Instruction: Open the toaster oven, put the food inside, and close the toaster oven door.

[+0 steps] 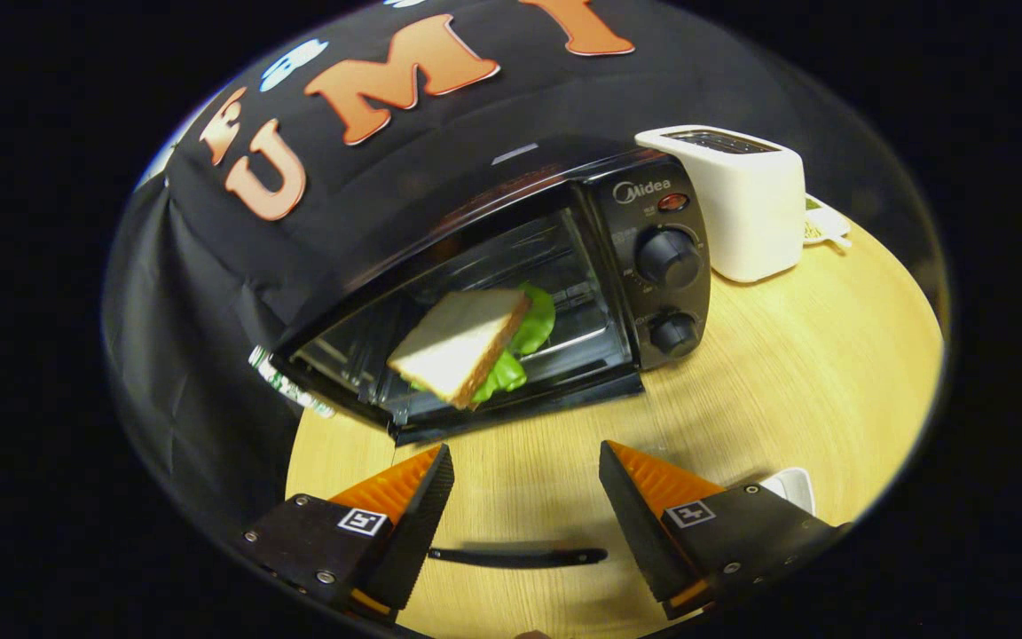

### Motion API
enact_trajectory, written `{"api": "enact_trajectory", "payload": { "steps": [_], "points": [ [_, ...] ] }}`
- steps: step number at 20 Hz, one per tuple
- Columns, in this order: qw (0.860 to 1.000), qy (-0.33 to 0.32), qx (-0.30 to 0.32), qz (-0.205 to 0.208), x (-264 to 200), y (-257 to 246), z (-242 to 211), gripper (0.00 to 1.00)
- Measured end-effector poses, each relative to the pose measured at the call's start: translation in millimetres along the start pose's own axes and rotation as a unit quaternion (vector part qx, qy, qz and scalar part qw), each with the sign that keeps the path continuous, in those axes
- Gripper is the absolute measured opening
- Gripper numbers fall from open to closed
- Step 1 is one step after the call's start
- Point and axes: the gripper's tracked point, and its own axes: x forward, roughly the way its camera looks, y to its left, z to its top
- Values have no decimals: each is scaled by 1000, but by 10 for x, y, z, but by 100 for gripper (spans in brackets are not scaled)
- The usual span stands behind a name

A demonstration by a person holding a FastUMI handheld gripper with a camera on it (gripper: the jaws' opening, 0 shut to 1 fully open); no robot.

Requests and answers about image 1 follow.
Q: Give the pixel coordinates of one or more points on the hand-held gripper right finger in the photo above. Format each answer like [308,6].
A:
[640,532]

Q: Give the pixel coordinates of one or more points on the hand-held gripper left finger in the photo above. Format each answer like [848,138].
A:
[418,524]

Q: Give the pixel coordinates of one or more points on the bread lettuce sandwich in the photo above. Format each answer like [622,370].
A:
[462,342]

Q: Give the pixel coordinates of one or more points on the black toaster oven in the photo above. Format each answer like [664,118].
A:
[653,213]

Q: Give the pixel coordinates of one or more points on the white slot toaster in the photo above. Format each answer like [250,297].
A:
[755,213]

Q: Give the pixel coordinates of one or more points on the small metal tray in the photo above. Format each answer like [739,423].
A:
[790,486]

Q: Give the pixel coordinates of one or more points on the small white green bottle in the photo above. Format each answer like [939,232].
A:
[285,383]

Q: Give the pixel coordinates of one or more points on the white divided bean dish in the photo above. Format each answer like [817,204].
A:
[821,222]

